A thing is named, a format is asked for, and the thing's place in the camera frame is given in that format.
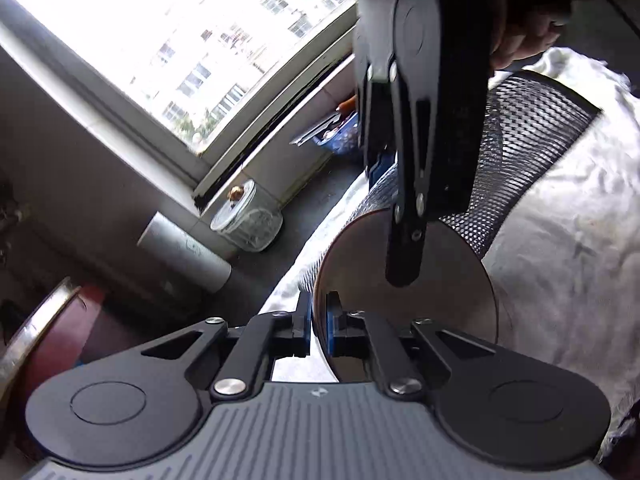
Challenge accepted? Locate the white cloth towel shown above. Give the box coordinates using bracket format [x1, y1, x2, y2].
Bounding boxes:
[260, 47, 640, 456]

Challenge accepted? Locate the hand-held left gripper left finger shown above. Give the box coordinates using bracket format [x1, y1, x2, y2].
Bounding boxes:
[141, 291, 313, 402]

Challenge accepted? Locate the blue plastic basket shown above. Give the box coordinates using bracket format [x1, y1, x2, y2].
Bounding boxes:
[315, 110, 363, 158]

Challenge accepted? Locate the glass jar with lid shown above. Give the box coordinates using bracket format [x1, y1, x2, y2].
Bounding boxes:
[210, 180, 284, 252]

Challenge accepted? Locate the silver mesh dishcloth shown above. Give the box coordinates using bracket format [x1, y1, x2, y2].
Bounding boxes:
[365, 70, 601, 256]

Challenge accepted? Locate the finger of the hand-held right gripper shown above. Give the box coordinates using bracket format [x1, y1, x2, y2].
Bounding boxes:
[385, 60, 442, 289]
[356, 60, 398, 183]

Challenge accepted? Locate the person's right hand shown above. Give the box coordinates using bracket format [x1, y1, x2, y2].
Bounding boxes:
[490, 0, 573, 71]

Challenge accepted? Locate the paper towel roll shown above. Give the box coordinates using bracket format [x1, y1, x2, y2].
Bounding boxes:
[137, 211, 232, 293]

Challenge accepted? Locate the dark red cabinet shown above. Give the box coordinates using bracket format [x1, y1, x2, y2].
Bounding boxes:
[0, 277, 108, 396]

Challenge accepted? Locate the cleaver with brown handle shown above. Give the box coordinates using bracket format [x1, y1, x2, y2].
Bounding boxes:
[290, 100, 358, 147]

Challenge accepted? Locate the window frame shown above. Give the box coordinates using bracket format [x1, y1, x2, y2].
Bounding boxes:
[0, 0, 361, 211]

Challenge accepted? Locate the white bowl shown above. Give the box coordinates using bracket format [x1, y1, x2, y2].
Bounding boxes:
[312, 208, 500, 383]

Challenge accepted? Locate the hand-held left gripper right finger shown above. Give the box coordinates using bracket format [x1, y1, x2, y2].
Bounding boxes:
[325, 291, 497, 398]

